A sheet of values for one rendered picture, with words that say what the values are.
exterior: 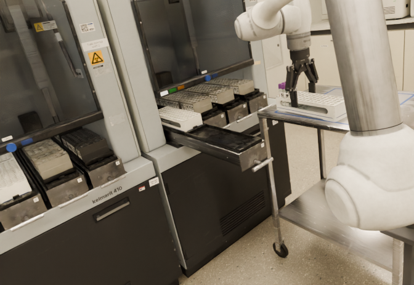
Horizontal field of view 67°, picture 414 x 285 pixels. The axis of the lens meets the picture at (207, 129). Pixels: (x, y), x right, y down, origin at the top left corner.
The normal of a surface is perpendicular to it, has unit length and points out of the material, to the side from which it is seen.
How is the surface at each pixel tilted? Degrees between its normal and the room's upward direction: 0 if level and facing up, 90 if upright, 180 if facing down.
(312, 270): 0
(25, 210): 90
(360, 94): 82
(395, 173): 71
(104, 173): 90
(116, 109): 90
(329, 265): 0
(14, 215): 90
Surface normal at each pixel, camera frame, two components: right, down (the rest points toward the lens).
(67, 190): 0.61, 0.17
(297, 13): 0.11, 0.29
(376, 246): -0.19, -0.92
